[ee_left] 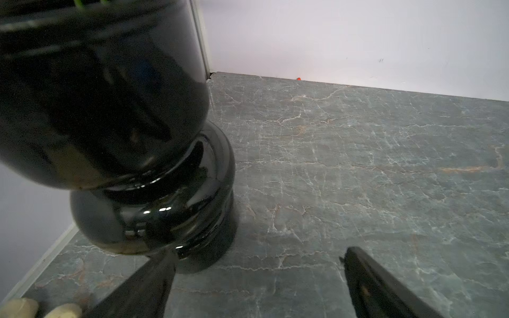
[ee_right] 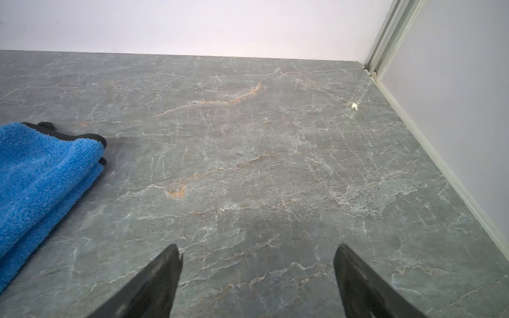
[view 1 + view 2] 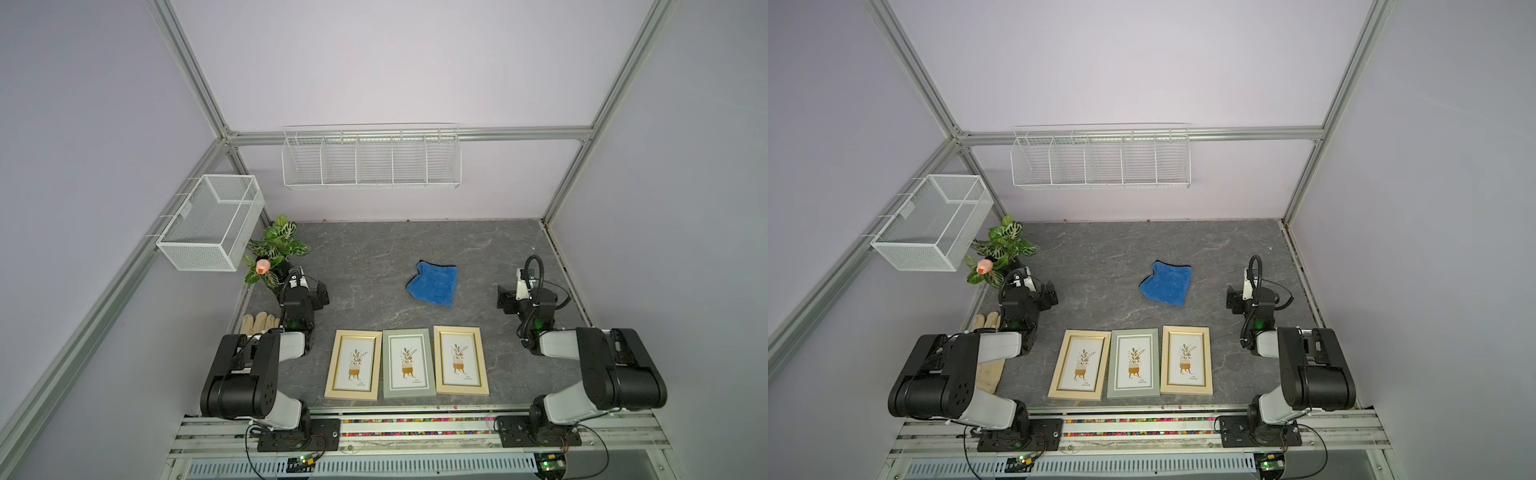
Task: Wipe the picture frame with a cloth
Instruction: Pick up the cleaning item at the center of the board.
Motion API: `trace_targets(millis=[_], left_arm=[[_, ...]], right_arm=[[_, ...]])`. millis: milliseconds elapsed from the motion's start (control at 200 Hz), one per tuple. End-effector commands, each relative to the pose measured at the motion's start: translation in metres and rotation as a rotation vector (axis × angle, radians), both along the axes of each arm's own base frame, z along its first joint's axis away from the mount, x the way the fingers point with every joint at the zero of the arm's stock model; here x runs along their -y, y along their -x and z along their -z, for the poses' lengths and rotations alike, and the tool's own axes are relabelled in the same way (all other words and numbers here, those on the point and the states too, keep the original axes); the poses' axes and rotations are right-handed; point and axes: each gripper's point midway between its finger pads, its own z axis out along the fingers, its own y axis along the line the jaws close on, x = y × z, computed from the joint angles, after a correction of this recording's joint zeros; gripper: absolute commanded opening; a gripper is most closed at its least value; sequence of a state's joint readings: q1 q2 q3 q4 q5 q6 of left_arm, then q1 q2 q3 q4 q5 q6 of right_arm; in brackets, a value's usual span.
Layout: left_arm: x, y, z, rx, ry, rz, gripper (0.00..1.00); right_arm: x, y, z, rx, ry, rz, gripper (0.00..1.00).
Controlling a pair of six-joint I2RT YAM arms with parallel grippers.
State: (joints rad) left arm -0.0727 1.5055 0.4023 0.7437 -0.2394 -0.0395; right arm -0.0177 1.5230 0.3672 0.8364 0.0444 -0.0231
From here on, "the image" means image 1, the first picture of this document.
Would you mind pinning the black glossy plant vase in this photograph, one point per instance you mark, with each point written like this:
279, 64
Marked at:
109, 100

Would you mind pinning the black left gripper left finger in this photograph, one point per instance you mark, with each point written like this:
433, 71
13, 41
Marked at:
144, 294

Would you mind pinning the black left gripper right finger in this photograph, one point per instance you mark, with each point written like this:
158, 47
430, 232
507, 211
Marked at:
377, 293

